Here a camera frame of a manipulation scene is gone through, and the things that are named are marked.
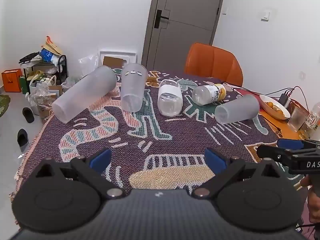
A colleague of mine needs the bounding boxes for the small frosted plastic cup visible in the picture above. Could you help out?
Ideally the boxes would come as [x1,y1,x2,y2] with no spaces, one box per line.
[214,94,260,125]

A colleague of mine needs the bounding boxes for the clear bottle with yellow cap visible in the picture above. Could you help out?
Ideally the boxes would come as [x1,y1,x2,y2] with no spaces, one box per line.
[192,83,227,106]

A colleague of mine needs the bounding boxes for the yellow paper bag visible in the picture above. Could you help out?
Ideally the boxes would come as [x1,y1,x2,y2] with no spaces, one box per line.
[41,36,63,55]

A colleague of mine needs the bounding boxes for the black power adapter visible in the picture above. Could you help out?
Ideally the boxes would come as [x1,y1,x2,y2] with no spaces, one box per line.
[279,94,292,107]

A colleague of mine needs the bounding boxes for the white bowl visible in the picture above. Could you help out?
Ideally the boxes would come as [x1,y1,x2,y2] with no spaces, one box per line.
[259,94,291,120]

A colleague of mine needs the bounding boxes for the white tote bag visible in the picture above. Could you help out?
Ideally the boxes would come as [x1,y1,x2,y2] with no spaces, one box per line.
[41,75,58,88]

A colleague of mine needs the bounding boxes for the black door handle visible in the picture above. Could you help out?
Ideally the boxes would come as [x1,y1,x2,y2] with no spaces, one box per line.
[154,9,170,29]

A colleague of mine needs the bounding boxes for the dark cloth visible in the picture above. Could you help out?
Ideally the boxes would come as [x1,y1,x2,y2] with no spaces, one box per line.
[19,52,40,64]

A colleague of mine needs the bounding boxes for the pile of small oranges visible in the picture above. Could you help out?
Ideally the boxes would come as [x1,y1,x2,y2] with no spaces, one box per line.
[265,101,287,117]

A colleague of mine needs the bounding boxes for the black slipper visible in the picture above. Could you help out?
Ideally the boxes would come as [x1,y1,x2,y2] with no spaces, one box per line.
[17,129,29,147]
[22,107,35,123]

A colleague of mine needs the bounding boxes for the white picture frame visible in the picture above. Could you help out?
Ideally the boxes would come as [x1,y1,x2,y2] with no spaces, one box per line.
[99,50,137,68]

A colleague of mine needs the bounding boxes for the printed woven blanket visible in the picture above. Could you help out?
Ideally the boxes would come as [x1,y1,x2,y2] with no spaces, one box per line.
[10,69,308,205]

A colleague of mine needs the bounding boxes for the clear plastic bag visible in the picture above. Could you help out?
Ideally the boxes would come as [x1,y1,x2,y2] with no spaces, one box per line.
[78,54,100,77]

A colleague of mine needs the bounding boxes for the drink bottle with white label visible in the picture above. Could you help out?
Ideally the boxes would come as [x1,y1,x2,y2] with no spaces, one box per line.
[301,102,320,139]

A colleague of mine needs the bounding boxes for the person's right hand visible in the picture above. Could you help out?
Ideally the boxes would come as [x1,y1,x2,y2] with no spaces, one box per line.
[299,174,320,224]

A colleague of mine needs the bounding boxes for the clear drinking glass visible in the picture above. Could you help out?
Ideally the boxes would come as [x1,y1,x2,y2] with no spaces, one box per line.
[287,107,307,132]

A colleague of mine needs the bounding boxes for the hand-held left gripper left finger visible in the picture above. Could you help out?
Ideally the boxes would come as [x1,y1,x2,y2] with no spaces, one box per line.
[34,147,125,200]

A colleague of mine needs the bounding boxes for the blue and white bag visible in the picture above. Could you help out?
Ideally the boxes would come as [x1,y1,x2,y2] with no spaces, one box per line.
[40,49,59,63]

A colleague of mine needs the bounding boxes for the large frosted plastic cup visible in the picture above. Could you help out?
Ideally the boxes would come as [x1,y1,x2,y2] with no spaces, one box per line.
[52,65,117,124]

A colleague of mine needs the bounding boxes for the green paper bag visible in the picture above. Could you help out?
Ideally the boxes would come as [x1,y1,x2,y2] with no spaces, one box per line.
[19,76,30,95]

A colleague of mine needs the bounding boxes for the black storage rack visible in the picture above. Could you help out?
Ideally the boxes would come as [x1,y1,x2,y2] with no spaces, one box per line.
[20,55,68,88]

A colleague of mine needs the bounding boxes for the black cable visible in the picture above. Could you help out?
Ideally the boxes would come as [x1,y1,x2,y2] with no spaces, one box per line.
[295,217,317,240]

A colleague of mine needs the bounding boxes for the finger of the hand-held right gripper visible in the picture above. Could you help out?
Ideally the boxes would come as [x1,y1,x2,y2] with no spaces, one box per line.
[257,144,292,167]
[277,138,320,151]

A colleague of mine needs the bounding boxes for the brown cardboard sheet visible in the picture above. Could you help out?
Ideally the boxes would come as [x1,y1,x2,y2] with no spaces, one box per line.
[103,56,125,67]

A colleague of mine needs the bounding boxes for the orange paper bag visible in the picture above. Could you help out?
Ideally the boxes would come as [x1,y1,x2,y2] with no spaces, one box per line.
[1,69,23,93]

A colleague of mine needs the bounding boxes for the cardboard box with plastic wrap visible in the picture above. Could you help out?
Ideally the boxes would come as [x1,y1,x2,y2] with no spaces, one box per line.
[25,85,63,123]

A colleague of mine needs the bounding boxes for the red and black cables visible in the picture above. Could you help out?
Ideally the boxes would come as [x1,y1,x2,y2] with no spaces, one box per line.
[224,81,312,113]

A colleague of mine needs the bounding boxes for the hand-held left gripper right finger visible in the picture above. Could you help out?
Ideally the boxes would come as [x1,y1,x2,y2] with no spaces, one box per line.
[191,147,280,199]

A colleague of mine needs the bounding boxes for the orange chair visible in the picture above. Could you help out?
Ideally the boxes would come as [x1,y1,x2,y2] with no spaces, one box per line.
[184,43,244,87]

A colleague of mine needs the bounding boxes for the clear bottle with white label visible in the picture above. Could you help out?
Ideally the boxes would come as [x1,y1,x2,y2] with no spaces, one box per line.
[157,79,182,117]

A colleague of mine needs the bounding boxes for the grey door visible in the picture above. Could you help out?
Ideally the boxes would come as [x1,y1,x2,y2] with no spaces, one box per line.
[141,0,227,70]

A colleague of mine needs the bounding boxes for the frosted cup with stickers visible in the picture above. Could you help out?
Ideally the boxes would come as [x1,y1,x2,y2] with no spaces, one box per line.
[120,63,148,112]

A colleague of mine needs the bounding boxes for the green floor mat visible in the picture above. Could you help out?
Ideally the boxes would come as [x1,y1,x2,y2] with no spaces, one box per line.
[0,94,11,117]

